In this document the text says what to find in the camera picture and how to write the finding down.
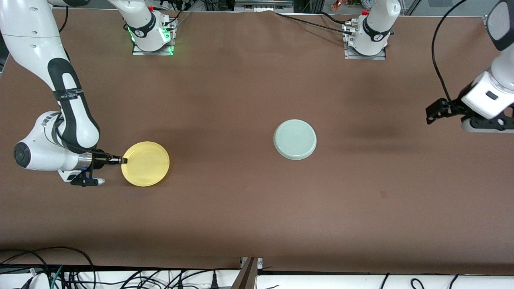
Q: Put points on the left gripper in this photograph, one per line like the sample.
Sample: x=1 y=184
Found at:
x=451 y=106

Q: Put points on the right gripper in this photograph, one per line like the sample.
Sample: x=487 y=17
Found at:
x=99 y=159

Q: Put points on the yellow plate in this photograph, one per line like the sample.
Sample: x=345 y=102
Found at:
x=146 y=163

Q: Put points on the light green plate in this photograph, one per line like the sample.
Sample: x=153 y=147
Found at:
x=295 y=139

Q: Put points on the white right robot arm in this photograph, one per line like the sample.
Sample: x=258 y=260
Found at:
x=28 y=40

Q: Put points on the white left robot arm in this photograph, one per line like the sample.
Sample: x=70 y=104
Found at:
x=375 y=24

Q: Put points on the brown table cover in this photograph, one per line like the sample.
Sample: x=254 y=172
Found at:
x=257 y=100

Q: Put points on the black power plug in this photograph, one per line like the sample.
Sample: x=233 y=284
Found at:
x=215 y=283

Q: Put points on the grey metal table leg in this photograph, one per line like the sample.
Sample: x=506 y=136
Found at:
x=247 y=277

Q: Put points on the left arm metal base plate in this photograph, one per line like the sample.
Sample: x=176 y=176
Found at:
x=381 y=57

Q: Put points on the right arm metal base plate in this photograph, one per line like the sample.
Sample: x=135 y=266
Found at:
x=138 y=52

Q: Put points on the small metal corner bracket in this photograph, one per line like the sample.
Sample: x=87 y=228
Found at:
x=260 y=263

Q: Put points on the silver metal frame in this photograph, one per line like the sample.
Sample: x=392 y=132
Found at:
x=261 y=5

